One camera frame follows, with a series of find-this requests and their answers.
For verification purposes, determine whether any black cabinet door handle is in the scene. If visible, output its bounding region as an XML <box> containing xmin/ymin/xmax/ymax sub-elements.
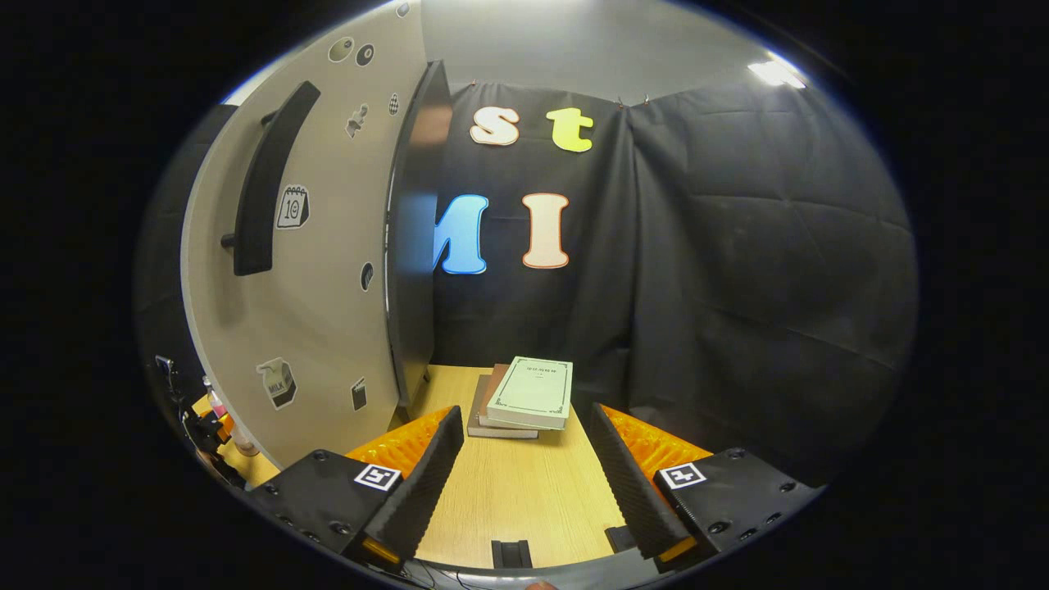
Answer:
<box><xmin>220</xmin><ymin>80</ymin><xmax>322</xmax><ymax>278</ymax></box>

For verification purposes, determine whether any translucent bottle with pink label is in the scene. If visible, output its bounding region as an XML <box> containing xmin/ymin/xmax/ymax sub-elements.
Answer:
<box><xmin>202</xmin><ymin>375</ymin><xmax>261</xmax><ymax>458</ymax></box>

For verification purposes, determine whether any brown book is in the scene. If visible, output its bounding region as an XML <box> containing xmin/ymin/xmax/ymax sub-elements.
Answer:
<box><xmin>478</xmin><ymin>363</ymin><xmax>542</xmax><ymax>431</ymax></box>

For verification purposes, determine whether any grey cabinet door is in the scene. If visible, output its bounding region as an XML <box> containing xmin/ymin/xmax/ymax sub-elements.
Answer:
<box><xmin>180</xmin><ymin>0</ymin><xmax>431</xmax><ymax>472</ymax></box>

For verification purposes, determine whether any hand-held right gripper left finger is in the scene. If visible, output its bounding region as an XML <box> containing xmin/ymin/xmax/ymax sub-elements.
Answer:
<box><xmin>246</xmin><ymin>406</ymin><xmax>465</xmax><ymax>570</ymax></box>

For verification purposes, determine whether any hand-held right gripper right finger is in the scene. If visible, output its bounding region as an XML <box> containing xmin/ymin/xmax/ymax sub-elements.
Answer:
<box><xmin>590</xmin><ymin>402</ymin><xmax>824</xmax><ymax>566</ymax></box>

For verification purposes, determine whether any black backdrop cloth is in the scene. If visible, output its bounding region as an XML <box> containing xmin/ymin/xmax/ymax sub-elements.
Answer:
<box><xmin>135</xmin><ymin>78</ymin><xmax>919</xmax><ymax>484</ymax></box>

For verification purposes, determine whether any small ceiling light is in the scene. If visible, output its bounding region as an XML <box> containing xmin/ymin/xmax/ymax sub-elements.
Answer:
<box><xmin>747</xmin><ymin>57</ymin><xmax>808</xmax><ymax>89</ymax></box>

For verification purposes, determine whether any pale green book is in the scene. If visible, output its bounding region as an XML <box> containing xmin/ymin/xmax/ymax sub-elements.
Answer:
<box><xmin>486</xmin><ymin>356</ymin><xmax>574</xmax><ymax>431</ymax></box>

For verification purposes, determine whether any grey-brown book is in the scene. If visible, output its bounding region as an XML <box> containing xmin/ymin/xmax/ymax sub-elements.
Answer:
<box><xmin>467</xmin><ymin>373</ymin><xmax>542</xmax><ymax>439</ymax></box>

